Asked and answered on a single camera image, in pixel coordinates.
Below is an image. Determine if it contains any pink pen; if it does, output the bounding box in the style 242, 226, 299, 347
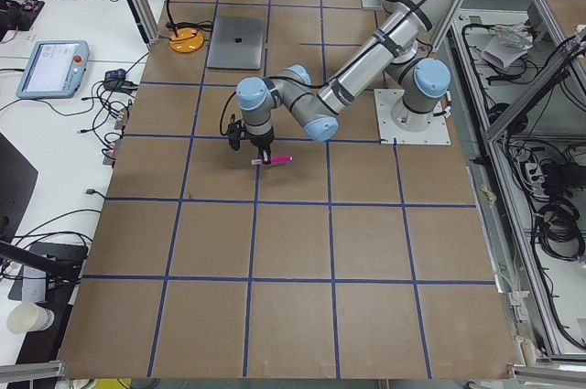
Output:
251, 156, 293, 166

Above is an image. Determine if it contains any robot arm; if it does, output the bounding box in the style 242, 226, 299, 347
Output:
225, 0, 451, 165

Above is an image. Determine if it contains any teach pendant tablet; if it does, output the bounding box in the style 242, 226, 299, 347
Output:
16, 40, 90, 100

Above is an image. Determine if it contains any silver laptop notebook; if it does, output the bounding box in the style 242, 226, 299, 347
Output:
207, 16, 266, 70

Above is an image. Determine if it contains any white paper cup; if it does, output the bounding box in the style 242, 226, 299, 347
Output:
6, 302, 55, 334

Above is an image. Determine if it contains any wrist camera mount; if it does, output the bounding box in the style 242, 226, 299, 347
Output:
226, 114, 248, 151

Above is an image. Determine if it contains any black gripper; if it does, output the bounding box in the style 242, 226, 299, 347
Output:
249, 127, 275, 165

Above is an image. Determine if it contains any orange desk lamp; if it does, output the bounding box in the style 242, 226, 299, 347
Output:
165, 0, 213, 54

